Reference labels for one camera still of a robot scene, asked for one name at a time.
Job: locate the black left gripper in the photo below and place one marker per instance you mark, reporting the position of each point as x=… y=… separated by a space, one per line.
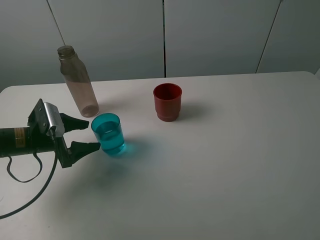
x=37 y=121

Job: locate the teal translucent plastic cup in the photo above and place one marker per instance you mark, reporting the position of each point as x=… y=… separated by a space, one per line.
x=108 y=131

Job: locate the clear smoky plastic bottle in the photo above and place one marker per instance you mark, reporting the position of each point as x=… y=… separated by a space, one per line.
x=78 y=82

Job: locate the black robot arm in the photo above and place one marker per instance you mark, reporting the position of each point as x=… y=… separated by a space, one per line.
x=17 y=141

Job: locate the red plastic cup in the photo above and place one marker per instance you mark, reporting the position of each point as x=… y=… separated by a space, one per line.
x=167 y=101

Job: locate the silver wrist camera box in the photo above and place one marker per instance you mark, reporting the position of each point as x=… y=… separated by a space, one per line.
x=55 y=124

